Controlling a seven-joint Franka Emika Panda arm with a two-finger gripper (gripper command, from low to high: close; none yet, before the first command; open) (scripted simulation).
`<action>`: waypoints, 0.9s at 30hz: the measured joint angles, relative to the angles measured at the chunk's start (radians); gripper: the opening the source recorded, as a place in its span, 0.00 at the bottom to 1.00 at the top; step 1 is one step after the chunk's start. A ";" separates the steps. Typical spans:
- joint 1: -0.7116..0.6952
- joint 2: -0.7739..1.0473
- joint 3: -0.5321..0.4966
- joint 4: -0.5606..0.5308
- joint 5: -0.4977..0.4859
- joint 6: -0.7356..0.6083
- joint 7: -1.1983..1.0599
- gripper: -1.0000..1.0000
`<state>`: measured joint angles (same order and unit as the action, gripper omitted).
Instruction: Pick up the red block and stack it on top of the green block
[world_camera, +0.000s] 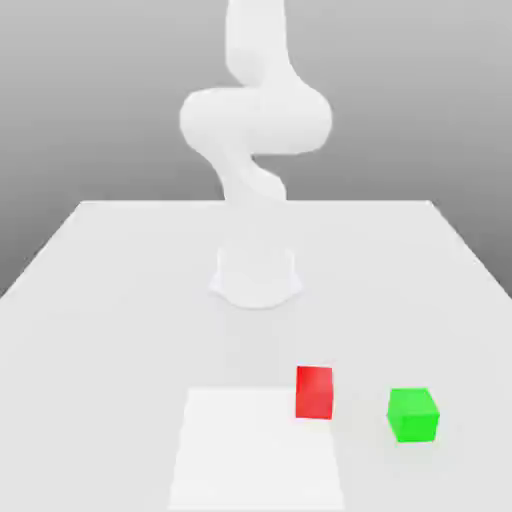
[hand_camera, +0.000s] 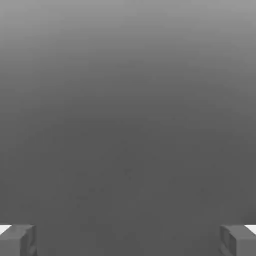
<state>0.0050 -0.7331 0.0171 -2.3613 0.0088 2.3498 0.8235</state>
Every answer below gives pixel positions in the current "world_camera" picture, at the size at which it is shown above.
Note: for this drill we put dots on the small green cube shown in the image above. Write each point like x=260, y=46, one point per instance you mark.
x=412, y=416

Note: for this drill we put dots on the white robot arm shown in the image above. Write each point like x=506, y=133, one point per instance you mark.
x=256, y=120

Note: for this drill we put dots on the small red cube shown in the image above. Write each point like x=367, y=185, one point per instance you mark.
x=314, y=394

